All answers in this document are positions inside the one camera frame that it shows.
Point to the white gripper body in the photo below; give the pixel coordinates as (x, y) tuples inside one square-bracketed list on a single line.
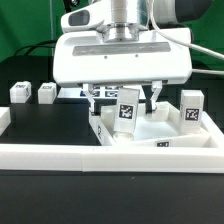
[(99, 49)]

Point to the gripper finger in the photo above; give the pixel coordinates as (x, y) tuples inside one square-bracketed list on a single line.
[(156, 89), (87, 90)]

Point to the white square tabletop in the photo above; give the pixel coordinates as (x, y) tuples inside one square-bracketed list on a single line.
[(162, 129)]

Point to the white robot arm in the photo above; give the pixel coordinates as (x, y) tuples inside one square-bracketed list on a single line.
[(162, 16)]

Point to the white marker sheet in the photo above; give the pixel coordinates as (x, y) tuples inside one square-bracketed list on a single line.
[(98, 93)]

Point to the white U-shaped fence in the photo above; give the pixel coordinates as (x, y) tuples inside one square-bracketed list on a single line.
[(121, 158)]

